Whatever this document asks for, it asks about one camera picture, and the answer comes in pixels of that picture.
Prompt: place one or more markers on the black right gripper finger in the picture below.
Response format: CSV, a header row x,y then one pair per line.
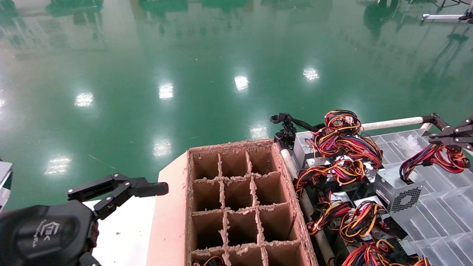
x,y
454,143
460,130

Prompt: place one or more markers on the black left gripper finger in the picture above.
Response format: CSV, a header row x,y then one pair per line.
x,y
147,188

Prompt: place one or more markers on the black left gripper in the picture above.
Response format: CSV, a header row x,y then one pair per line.
x,y
40,236

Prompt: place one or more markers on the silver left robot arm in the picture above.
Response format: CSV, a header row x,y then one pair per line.
x,y
4,177

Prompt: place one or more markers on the brown cardboard divider box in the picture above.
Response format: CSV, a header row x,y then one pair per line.
x,y
170,221

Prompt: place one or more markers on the crumpled clear plastic film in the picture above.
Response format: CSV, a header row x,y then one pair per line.
x,y
412,145

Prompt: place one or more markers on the clear plastic compartment tray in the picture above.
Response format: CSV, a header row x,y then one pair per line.
x,y
443,210

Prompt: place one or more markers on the power supply inside box cell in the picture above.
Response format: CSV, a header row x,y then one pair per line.
x,y
212,263

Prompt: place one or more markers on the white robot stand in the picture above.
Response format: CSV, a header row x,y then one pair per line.
x,y
439,17

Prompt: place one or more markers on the white pipe cart frame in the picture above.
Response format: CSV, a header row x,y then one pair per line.
x,y
391,123

